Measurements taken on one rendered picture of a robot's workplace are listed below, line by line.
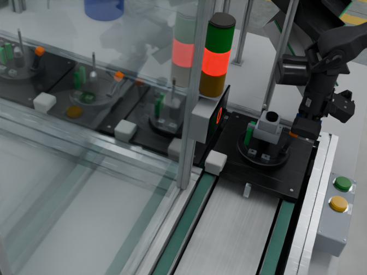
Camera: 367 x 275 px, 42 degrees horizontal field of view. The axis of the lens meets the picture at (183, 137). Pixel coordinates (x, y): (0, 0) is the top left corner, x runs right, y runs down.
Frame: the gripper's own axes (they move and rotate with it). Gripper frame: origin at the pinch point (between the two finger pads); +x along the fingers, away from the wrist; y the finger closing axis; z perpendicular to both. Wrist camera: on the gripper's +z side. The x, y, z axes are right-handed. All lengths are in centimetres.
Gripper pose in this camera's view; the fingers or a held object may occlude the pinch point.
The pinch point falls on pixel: (306, 125)
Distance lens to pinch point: 117.3
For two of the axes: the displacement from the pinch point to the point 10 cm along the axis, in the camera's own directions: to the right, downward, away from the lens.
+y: 3.7, -6.2, 6.9
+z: 9.3, 3.1, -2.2
